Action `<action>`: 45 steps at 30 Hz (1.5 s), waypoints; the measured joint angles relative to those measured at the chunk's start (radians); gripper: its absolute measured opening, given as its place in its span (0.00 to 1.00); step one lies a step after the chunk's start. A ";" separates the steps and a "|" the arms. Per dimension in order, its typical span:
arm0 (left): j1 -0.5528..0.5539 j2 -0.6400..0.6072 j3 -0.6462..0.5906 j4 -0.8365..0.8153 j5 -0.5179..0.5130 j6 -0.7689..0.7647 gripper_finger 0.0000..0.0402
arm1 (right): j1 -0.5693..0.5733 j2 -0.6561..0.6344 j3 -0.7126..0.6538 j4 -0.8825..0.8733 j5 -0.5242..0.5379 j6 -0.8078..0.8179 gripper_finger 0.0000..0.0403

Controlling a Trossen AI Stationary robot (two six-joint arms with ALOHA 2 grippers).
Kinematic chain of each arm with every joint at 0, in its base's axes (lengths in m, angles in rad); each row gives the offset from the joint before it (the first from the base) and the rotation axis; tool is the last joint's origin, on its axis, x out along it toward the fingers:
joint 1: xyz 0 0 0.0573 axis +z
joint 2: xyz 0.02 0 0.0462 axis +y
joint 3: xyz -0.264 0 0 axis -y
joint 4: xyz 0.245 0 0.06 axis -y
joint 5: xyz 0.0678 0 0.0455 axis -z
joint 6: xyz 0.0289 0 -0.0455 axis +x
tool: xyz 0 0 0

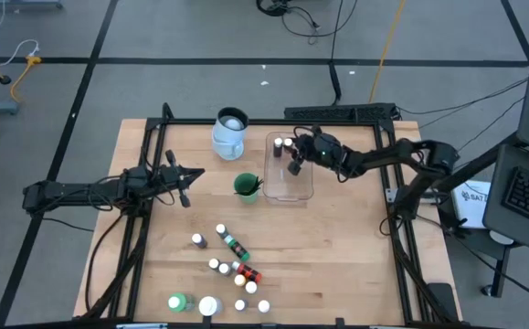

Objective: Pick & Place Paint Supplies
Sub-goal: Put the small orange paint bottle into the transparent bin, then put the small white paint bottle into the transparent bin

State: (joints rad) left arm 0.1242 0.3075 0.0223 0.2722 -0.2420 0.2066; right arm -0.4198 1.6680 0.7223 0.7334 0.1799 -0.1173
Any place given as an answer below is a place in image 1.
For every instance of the white mug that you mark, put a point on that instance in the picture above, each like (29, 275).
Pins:
(227, 141)

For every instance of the red paint bottle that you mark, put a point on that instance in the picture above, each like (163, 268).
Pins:
(248, 272)

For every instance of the white printed box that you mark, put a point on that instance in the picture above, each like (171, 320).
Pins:
(474, 205)

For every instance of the yellow paint bottle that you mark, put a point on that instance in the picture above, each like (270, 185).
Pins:
(240, 280)

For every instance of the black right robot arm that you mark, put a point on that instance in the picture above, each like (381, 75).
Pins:
(383, 157)

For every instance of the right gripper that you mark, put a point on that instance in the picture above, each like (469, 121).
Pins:
(321, 148)

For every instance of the grey paint bottle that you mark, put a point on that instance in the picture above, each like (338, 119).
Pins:
(224, 268)

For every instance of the black pad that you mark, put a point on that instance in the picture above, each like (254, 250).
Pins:
(442, 299)

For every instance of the large green paint bottle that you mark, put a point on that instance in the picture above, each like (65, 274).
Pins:
(176, 302)

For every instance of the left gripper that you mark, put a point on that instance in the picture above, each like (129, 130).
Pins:
(168, 178)

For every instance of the black laptop stand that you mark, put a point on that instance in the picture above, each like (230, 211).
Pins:
(500, 274)

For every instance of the paint brush gold ferrule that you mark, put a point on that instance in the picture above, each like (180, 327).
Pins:
(241, 192)

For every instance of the silver bracket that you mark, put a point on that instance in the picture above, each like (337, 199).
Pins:
(140, 325)

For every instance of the paint bottle with white cap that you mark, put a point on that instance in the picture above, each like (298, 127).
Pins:
(214, 263)

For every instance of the green plastic cup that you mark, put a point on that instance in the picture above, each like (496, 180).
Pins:
(246, 197)

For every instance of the dark green paint bottle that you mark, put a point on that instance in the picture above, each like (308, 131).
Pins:
(220, 228)

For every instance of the orange paint bottle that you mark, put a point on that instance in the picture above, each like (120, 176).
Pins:
(288, 143)

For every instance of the clear plastic bin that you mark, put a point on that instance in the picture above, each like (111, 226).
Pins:
(289, 183)

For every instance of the black aluminium table frame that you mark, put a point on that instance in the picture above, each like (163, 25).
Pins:
(268, 122)

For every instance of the black-bristle brush silver ferrule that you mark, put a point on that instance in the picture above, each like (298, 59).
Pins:
(256, 183)

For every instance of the purple paint bottle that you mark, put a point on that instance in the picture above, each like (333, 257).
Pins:
(197, 238)
(240, 304)

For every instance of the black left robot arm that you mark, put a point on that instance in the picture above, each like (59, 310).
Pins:
(72, 194)

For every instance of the black power strip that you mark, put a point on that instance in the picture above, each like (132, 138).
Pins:
(337, 112)

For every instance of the black floor disc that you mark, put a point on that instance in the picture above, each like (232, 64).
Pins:
(4, 80)

